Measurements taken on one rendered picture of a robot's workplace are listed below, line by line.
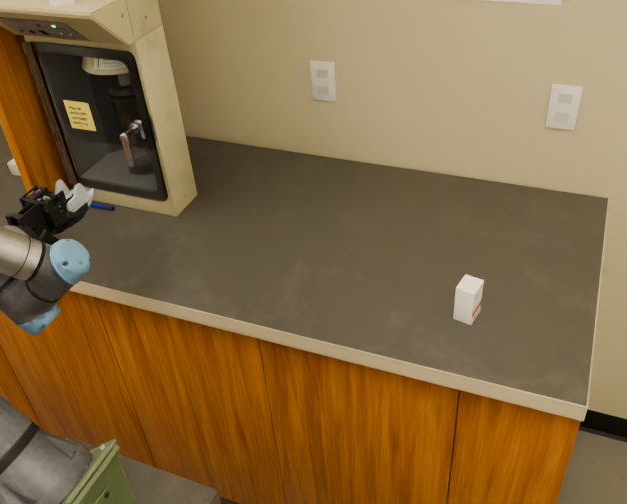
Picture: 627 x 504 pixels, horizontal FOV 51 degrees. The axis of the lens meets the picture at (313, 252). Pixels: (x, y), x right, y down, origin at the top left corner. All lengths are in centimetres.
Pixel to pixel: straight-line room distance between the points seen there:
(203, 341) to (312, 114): 74
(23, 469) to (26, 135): 105
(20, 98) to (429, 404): 123
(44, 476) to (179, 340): 71
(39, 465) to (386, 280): 83
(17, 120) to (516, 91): 125
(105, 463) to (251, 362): 61
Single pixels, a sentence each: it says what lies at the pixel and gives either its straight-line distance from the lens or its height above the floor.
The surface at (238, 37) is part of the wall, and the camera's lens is 195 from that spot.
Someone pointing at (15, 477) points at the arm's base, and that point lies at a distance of 102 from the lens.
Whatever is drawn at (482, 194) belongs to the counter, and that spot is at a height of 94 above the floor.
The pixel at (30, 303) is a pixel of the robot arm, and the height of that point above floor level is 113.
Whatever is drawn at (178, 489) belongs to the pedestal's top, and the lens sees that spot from 120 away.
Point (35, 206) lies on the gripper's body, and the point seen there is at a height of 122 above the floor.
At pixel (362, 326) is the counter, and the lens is 139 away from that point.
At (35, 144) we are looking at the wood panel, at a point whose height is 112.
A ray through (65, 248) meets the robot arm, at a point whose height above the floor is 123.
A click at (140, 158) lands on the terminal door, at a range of 171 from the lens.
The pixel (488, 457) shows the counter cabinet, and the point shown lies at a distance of 153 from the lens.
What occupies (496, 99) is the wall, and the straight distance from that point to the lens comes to 177.
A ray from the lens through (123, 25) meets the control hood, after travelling 153.
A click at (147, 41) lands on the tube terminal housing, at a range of 160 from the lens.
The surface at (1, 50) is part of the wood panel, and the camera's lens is 180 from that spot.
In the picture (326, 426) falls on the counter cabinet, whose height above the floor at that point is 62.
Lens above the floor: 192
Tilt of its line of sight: 38 degrees down
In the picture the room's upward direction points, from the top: 5 degrees counter-clockwise
